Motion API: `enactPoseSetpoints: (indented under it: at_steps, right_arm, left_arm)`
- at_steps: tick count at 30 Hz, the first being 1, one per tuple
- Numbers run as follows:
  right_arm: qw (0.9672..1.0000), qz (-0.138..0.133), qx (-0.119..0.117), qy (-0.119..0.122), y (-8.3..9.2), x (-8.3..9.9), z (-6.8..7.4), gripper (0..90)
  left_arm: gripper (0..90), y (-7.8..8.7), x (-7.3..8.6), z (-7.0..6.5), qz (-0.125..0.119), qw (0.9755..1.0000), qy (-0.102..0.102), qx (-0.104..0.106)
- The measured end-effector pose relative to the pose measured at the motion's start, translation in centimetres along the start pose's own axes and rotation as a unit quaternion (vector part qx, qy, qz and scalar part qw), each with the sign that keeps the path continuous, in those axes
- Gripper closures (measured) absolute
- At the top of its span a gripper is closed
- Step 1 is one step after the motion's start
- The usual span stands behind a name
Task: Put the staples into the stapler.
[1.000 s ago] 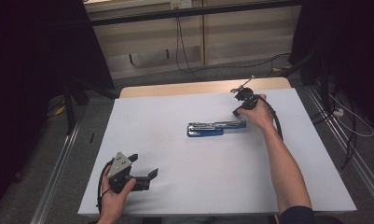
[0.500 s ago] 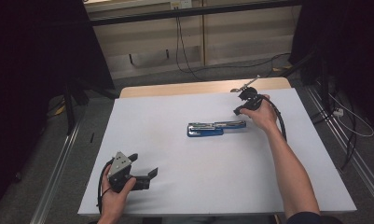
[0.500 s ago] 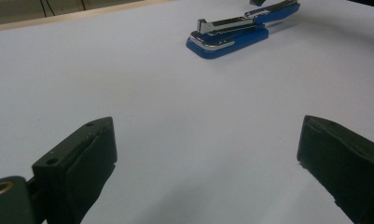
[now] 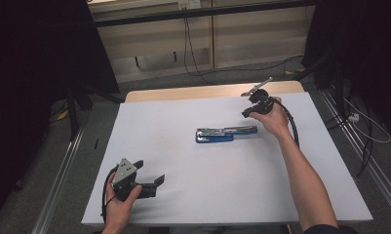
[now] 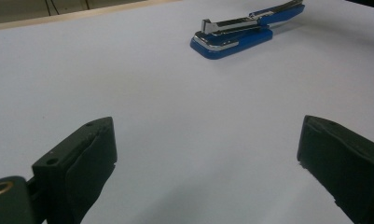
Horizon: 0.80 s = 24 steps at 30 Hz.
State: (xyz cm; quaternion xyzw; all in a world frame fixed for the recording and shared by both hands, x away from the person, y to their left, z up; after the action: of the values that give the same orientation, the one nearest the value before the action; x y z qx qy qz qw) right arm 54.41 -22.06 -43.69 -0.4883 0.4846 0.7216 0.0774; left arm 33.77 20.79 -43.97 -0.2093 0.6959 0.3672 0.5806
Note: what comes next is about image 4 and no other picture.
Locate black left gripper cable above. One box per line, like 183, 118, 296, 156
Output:
100, 165, 119, 226

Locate black floor cable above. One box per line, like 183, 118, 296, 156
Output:
196, 54, 305, 81

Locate aluminium floor rail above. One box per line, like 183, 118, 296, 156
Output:
30, 125, 85, 234
319, 89, 391, 214

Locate black curtain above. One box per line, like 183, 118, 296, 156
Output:
301, 0, 391, 139
0, 0, 121, 225

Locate person's left hand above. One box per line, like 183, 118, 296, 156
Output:
102, 180, 143, 233

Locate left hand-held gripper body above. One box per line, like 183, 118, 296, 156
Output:
111, 157, 142, 203

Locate black stand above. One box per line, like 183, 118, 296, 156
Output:
65, 82, 126, 142

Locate white cable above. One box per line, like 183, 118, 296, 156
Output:
342, 97, 391, 144

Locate person's right hand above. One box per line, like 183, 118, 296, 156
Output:
250, 96, 293, 140

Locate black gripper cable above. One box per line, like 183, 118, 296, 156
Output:
270, 97, 300, 149
100, 165, 119, 226

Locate black cable bundle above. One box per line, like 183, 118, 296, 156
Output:
324, 94, 375, 179

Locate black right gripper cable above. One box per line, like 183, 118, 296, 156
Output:
270, 97, 300, 149

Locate white wall socket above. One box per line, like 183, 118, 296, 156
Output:
177, 0, 202, 11

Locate black horizontal bar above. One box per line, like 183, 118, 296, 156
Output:
93, 0, 316, 28

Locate blue stapler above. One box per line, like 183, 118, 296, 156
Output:
195, 125, 258, 144

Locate white table cover sheet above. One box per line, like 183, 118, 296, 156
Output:
81, 92, 373, 226

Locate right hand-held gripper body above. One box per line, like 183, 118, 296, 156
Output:
240, 76, 276, 115

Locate black hanging cable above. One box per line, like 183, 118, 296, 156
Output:
182, 17, 214, 85

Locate dark stand legs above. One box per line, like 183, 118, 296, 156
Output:
292, 48, 345, 110

